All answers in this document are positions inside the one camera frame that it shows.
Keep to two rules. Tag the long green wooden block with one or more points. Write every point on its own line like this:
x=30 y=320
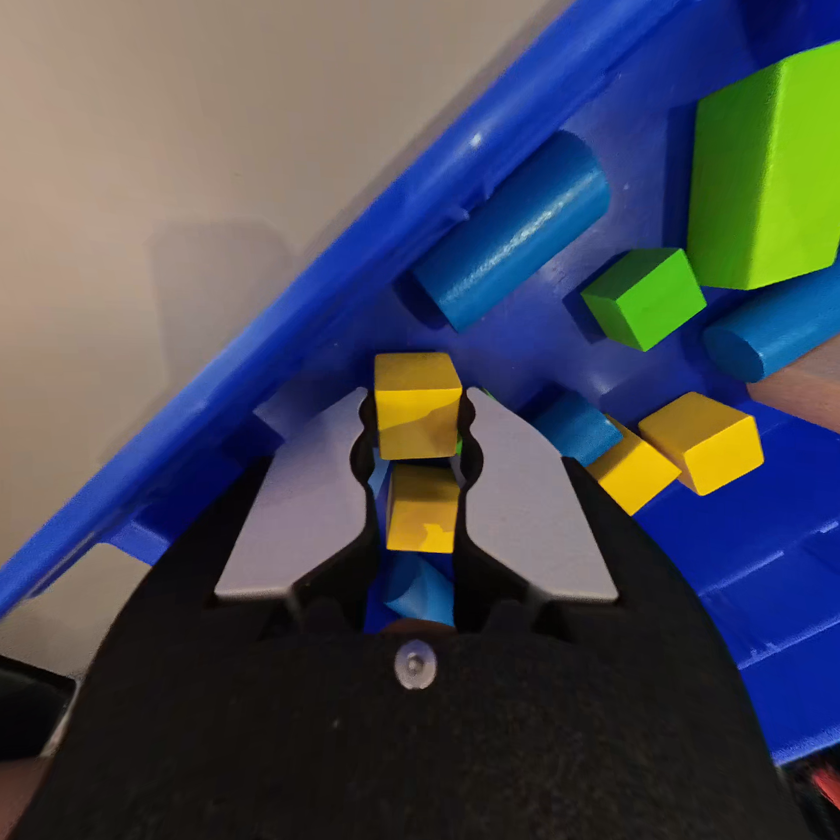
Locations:
x=768 y=171

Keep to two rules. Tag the small green wooden block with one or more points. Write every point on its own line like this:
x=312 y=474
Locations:
x=470 y=418

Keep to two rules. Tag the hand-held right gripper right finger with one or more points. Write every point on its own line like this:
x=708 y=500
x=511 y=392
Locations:
x=538 y=512

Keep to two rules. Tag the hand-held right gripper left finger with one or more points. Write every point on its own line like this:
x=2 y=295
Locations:
x=295 y=512

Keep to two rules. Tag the blue plastic bin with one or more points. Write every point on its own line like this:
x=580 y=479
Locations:
x=735 y=604

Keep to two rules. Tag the blue wooden cylinder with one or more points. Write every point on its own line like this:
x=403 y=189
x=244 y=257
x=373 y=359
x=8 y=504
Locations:
x=512 y=230
x=575 y=427
x=781 y=328

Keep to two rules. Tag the green wooden cube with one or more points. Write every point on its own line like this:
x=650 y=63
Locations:
x=643 y=299

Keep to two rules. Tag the yellow wooden cube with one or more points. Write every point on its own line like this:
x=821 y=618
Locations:
x=418 y=404

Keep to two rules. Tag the natural wooden block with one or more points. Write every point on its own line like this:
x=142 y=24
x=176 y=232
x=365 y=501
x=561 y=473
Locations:
x=803 y=400

